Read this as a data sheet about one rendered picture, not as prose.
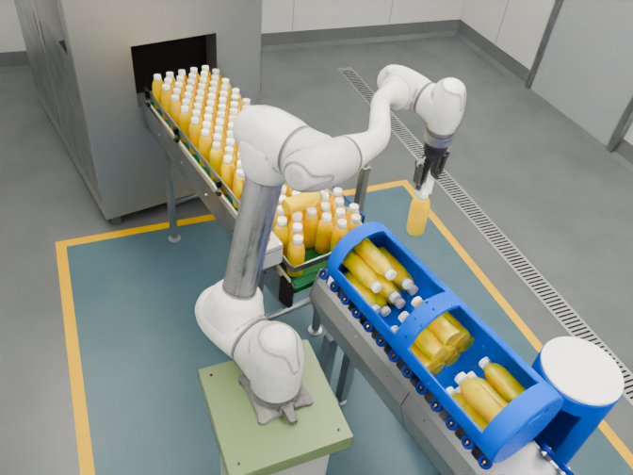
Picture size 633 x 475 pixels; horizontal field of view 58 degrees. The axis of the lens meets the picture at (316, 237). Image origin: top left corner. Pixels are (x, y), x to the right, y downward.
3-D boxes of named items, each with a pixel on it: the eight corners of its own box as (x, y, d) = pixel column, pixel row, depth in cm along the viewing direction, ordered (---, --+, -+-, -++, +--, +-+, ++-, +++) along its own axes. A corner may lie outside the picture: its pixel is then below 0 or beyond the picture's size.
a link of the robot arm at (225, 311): (227, 371, 169) (181, 328, 179) (266, 350, 180) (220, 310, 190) (284, 131, 129) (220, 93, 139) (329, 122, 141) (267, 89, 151)
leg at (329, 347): (316, 419, 287) (330, 343, 245) (310, 411, 291) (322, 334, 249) (326, 415, 290) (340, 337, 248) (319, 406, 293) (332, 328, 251)
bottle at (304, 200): (284, 196, 229) (321, 184, 238) (277, 203, 235) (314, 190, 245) (291, 212, 228) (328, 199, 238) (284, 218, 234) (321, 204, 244)
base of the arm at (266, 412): (265, 438, 164) (266, 429, 160) (236, 378, 178) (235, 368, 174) (321, 414, 171) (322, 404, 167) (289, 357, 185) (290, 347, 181)
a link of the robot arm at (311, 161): (366, 141, 134) (324, 118, 140) (316, 165, 123) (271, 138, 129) (356, 188, 142) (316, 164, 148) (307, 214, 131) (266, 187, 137)
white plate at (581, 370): (556, 323, 210) (554, 325, 211) (529, 373, 193) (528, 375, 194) (632, 363, 200) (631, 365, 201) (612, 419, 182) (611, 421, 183)
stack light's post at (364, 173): (336, 324, 334) (365, 170, 261) (332, 319, 337) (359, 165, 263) (342, 321, 336) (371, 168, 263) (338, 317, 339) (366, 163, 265)
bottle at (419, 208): (403, 236, 210) (411, 198, 196) (406, 222, 214) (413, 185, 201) (422, 239, 209) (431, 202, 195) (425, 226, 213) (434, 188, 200)
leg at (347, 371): (339, 407, 294) (356, 330, 252) (332, 399, 297) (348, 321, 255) (348, 402, 296) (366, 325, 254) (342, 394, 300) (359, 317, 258)
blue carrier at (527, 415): (483, 477, 174) (507, 434, 154) (325, 289, 226) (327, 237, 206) (547, 430, 186) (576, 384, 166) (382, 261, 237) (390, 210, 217)
